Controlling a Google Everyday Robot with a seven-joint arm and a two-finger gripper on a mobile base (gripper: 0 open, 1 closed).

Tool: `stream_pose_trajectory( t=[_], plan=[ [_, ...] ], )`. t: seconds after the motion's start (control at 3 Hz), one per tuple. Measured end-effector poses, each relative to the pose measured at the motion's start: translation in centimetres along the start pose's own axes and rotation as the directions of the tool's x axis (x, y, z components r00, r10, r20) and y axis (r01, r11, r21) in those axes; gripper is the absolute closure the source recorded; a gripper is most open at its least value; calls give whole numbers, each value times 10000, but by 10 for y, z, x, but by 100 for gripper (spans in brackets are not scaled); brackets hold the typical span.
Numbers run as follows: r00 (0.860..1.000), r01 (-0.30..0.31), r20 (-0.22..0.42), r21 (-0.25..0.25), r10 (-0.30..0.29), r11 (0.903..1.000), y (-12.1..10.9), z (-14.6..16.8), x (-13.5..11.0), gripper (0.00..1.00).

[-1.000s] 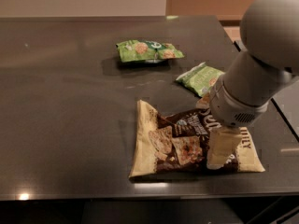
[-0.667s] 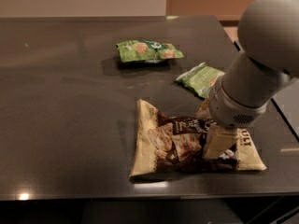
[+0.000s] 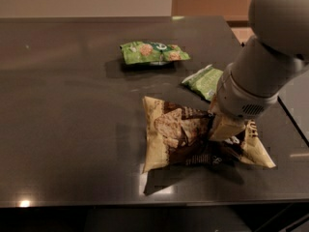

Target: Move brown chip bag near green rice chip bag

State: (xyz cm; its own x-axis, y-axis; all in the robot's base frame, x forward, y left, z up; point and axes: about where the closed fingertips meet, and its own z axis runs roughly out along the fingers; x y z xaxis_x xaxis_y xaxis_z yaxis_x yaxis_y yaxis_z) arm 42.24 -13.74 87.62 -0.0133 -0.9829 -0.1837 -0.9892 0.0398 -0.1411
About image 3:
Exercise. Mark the green rice chip bag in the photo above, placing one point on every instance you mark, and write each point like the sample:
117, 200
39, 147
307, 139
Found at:
152, 53

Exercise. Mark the brown sea salt chip bag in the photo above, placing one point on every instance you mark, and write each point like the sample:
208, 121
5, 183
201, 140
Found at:
179, 134

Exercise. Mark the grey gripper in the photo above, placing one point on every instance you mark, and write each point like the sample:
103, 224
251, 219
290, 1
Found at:
238, 101

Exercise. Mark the green snack bag white edges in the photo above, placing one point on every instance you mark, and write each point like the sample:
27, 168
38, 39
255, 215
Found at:
203, 82

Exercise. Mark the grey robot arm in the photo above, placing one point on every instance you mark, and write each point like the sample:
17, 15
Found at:
276, 53

